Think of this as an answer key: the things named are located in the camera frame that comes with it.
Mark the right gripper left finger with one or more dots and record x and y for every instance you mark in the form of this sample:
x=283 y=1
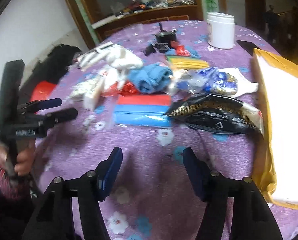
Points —
x=53 y=215

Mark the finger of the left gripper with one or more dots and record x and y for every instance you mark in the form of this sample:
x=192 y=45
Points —
x=37 y=105
x=65 y=115

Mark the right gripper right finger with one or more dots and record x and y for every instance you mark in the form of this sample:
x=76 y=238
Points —
x=252 y=217

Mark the white bag red lettering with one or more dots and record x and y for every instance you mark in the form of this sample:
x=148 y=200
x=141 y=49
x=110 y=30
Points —
x=108 y=80

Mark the red plastic bag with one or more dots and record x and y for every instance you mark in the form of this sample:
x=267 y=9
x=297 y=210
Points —
x=127 y=90

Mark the red and blue sponge pack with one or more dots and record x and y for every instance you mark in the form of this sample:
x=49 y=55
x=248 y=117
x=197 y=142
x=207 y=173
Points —
x=143 y=110

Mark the white towel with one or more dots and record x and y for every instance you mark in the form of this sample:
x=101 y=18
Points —
x=121 y=58

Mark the black snack bag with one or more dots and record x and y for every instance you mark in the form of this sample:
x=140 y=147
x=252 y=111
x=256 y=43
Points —
x=217 y=113

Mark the blue white patterned bag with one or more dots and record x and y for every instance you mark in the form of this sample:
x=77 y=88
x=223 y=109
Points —
x=208 y=80

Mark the person's left hand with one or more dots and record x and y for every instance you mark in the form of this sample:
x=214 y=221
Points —
x=25 y=158

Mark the red plastic stool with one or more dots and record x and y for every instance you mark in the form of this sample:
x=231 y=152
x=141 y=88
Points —
x=42 y=90

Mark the black backpack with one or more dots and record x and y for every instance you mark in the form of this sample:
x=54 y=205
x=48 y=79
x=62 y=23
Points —
x=51 y=70

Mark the yellow cardboard box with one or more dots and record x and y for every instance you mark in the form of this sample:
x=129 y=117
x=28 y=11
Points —
x=275 y=169

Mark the wooden sideboard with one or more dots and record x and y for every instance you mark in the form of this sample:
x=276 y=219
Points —
x=98 y=19

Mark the purple floral tablecloth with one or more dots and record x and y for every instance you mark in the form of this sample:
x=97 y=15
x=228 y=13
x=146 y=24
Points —
x=152 y=197

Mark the yellow green sponge pack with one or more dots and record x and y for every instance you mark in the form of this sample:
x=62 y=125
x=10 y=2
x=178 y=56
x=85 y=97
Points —
x=184 y=62

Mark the black cylindrical motor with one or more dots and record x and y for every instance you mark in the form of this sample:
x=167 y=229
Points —
x=164 y=36

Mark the small red wrapper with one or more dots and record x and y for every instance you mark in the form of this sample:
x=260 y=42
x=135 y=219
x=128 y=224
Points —
x=182 y=51

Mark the black smartphone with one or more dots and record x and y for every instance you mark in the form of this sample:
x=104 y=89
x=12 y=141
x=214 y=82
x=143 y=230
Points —
x=247 y=46

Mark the white plastic jar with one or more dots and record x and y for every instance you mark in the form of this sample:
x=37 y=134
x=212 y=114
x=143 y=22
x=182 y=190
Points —
x=221 y=30

